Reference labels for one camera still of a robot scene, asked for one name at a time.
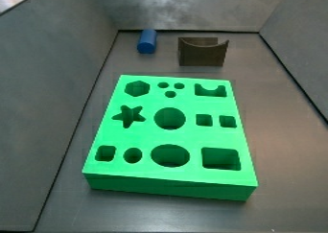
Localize blue oval cylinder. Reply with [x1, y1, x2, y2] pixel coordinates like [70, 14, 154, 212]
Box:
[137, 29, 157, 54]

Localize dark grey cradle fixture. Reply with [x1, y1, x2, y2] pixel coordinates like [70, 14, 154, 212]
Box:
[178, 37, 229, 67]

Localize green shape sorter block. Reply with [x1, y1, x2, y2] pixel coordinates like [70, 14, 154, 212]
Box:
[82, 75, 257, 201]

